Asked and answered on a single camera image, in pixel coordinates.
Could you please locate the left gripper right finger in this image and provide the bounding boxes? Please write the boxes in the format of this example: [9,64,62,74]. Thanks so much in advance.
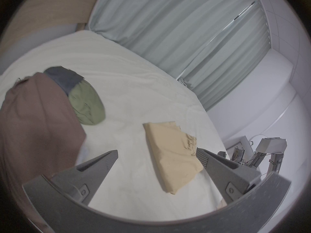
[196,148,262,205]

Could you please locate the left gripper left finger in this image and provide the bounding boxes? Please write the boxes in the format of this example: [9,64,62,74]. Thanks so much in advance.
[50,150,119,205]

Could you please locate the tan shorts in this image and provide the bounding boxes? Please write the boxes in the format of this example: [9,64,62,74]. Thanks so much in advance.
[142,121,204,195]

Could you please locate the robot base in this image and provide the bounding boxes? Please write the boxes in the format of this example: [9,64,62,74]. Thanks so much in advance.
[217,135,261,169]

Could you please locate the bed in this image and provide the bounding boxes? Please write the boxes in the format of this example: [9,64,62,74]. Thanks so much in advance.
[0,0,229,221]

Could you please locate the green garment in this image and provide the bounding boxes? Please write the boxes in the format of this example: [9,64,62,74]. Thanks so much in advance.
[68,84,106,126]

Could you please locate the brown garment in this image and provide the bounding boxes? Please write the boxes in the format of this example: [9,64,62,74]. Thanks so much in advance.
[0,72,87,233]

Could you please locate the narrow grey-green curtain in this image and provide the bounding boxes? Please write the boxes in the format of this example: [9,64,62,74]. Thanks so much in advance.
[182,3,271,111]

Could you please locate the wide grey-green curtain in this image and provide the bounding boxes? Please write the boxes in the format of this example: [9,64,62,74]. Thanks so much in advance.
[86,0,255,82]

